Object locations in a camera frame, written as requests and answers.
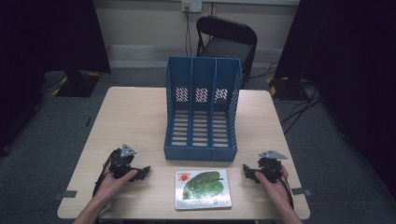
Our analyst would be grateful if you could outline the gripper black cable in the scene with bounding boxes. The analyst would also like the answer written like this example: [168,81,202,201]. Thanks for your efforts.
[92,154,114,199]
[274,169,295,210]

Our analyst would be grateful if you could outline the blue plastic file rack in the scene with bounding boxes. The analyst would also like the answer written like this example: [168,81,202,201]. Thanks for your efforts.
[163,55,244,163]

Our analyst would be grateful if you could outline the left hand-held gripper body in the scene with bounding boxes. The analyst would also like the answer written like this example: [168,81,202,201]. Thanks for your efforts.
[108,143,138,180]

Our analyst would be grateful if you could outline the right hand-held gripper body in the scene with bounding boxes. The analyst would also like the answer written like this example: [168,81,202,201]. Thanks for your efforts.
[256,149,289,184]

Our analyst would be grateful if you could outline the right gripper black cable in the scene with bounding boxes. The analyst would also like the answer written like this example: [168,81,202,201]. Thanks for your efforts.
[274,169,295,210]

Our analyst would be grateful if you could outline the black yellow striped stand base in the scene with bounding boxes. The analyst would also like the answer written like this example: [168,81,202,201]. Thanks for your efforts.
[266,76,308,102]

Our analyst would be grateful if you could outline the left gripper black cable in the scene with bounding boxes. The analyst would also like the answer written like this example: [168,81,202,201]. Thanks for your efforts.
[92,154,114,199]

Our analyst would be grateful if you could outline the black floor cables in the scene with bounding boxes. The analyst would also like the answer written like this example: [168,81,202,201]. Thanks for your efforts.
[248,61,324,135]

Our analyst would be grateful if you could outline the dark curtain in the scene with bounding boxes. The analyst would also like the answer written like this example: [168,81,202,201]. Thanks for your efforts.
[0,0,112,157]
[275,0,396,200]

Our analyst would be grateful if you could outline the green leaf picture book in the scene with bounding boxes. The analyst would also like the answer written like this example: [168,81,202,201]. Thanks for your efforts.
[174,168,233,211]

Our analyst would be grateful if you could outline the black folding chair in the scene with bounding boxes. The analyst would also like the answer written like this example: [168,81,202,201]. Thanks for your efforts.
[195,15,259,89]

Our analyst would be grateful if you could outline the white wall socket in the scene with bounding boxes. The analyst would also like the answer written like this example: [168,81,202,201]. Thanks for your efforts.
[181,0,204,14]

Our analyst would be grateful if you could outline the grey tape strip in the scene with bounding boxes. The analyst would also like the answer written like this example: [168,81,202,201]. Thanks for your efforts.
[52,189,78,201]
[290,187,314,197]

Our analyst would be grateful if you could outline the person's right hand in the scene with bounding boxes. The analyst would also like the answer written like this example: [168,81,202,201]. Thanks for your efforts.
[254,164,294,210]

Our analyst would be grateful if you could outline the black wall socket cable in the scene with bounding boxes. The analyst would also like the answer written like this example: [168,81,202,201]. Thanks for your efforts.
[185,8,193,58]

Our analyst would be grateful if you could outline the person's left hand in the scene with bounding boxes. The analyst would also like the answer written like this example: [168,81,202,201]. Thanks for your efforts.
[92,168,139,203]

